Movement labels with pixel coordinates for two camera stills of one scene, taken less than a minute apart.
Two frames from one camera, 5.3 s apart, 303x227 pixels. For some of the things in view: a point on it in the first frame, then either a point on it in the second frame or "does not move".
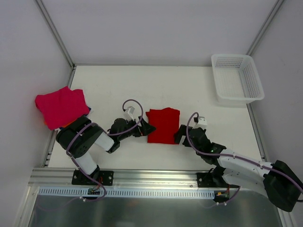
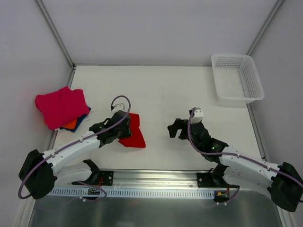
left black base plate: (105, 178) does not move
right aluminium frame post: (264, 28) does not move
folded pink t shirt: (60, 108) does not move
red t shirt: (166, 122) -> (136, 140)
